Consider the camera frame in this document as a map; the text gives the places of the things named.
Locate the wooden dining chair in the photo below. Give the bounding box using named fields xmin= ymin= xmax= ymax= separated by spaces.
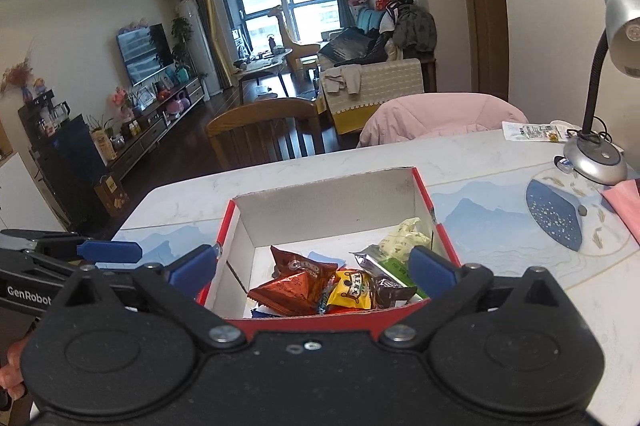
xmin=205 ymin=98 xmax=326 ymax=170

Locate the brown paper gift bag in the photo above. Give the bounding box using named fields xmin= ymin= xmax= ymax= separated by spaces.
xmin=94 ymin=175 xmax=129 ymax=217

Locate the white standing air conditioner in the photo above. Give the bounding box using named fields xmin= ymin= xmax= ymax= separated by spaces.
xmin=177 ymin=0 xmax=222 ymax=97

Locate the person's hand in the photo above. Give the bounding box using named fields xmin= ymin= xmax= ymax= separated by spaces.
xmin=0 ymin=336 xmax=29 ymax=401

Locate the pink padded chair cover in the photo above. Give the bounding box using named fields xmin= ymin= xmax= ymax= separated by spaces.
xmin=358 ymin=92 xmax=528 ymax=148

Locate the sofa with cream throw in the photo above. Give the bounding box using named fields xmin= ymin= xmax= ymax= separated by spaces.
xmin=318 ymin=0 xmax=437 ymax=136

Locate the green snack bar packet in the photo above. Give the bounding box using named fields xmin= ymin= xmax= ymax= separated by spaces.
xmin=352 ymin=244 xmax=428 ymax=302

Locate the dark brown snack packet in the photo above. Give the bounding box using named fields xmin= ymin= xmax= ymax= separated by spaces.
xmin=372 ymin=276 xmax=416 ymax=309

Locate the wooden tv console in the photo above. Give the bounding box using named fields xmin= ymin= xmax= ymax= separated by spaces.
xmin=107 ymin=79 xmax=205 ymax=180

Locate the pale yellow snack bag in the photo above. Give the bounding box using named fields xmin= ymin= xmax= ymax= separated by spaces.
xmin=378 ymin=217 xmax=432 ymax=264

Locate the yellow sesame snack packet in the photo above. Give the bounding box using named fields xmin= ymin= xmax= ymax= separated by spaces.
xmin=326 ymin=269 xmax=374 ymax=310

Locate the red cardboard box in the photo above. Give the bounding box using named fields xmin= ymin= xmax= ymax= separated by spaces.
xmin=198 ymin=167 xmax=460 ymax=324

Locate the orange-brown triangular snack bag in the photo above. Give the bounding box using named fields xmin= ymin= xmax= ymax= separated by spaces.
xmin=248 ymin=246 xmax=338 ymax=316

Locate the light blue biscuit packet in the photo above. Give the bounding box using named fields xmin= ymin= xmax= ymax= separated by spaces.
xmin=307 ymin=252 xmax=346 ymax=268

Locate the wooden coffee table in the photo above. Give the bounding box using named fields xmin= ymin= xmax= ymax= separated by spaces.
xmin=233 ymin=48 xmax=293 ymax=104

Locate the wall television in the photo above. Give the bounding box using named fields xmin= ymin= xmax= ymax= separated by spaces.
xmin=116 ymin=24 xmax=174 ymax=86

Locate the white storage cabinet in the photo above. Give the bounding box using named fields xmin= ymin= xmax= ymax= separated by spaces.
xmin=0 ymin=153 xmax=64 ymax=231

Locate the silver desk lamp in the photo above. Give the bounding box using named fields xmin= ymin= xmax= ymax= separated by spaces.
xmin=553 ymin=0 xmax=640 ymax=186

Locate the dark blue cabinet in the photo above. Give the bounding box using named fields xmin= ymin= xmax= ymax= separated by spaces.
xmin=18 ymin=89 xmax=110 ymax=234

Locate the white paper leaflet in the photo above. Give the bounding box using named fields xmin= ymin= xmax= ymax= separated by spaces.
xmin=501 ymin=122 xmax=576 ymax=142

